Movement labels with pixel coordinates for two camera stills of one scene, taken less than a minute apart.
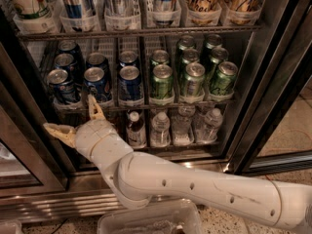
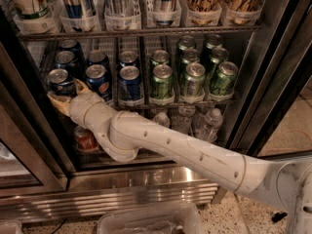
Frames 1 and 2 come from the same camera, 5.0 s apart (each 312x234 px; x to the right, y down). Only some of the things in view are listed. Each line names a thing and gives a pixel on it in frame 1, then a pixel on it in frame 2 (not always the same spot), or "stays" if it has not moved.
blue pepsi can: [66, 61] stays
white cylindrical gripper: [90, 135] → [77, 105]
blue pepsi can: [61, 89] stays
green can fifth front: [194, 80] stays
